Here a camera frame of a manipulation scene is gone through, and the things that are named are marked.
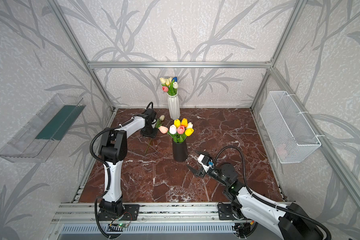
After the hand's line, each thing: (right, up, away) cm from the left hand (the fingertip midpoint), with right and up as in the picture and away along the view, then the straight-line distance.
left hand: (153, 130), depth 104 cm
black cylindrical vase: (+20, -10, -19) cm, 30 cm away
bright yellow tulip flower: (+25, +2, -34) cm, 43 cm away
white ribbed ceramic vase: (+14, +17, -1) cm, 22 cm away
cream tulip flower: (+26, +5, -31) cm, 41 cm away
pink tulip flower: (+11, +25, -20) cm, 34 cm away
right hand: (+27, -9, -30) cm, 42 cm away
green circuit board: (-7, -43, -33) cm, 55 cm away
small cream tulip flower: (+2, +5, +6) cm, 8 cm away
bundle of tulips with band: (+21, +3, -36) cm, 41 cm away
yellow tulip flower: (+10, +31, -17) cm, 37 cm away
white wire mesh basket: (+68, +1, -42) cm, 80 cm away
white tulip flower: (+17, +29, -13) cm, 36 cm away
